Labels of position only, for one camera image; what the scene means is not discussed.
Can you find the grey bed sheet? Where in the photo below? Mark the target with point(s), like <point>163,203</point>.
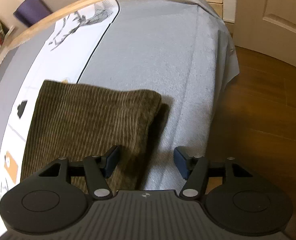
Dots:
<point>178,48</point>

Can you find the brown corduroy pants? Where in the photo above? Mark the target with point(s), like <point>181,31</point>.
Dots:
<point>78,120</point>

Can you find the white printed deer bed runner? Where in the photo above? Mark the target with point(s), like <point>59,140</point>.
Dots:
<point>62,58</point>

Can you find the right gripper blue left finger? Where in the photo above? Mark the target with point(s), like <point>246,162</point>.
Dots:
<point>98,169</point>

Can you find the purple storage box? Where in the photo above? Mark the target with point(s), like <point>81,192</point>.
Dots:
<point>29,12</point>

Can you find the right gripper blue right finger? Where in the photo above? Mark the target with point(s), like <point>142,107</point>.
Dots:
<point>194,171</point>

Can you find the cream door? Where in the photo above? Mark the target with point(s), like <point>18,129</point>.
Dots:
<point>268,27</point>

